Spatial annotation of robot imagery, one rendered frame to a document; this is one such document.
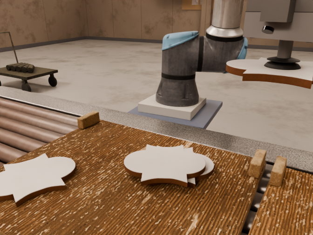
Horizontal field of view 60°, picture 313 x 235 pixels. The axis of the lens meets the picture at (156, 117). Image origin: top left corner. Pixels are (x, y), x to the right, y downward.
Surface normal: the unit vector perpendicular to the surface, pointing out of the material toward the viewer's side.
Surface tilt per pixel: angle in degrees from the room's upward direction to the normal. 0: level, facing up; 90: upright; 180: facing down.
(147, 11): 90
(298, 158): 0
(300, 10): 90
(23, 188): 0
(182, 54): 88
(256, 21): 90
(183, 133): 0
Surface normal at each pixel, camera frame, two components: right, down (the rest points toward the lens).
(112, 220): 0.00, -0.93
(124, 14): -0.42, 0.34
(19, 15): 0.91, 0.16
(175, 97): -0.18, 0.04
